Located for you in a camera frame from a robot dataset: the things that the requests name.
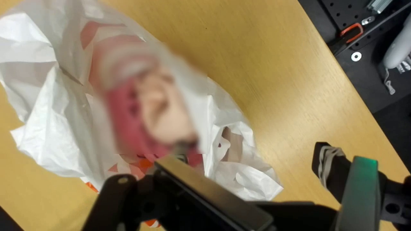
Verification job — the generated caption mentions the orange handled black tool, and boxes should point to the orange handled black tool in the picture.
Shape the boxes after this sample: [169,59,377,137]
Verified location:
[326,11,411,55]

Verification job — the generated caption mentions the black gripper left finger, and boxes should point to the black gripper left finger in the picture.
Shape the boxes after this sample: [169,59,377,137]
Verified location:
[81,141,276,231]

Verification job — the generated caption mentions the peach cloth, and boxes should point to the peach cloth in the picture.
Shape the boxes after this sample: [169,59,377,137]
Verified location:
[133,63,248,163]

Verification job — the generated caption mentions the white grey padded roll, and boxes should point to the white grey padded roll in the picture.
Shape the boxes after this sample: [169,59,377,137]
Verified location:
[378,23,411,96]

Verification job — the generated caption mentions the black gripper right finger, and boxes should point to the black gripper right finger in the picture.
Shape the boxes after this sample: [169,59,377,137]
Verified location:
[311,141,411,231]

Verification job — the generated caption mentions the white orange plastic bag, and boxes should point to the white orange plastic bag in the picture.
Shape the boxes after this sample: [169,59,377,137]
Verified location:
[0,0,285,203]

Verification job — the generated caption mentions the pink cloth with orange print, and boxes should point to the pink cloth with orange print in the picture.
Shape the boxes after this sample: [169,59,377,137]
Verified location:
[104,78,206,173]

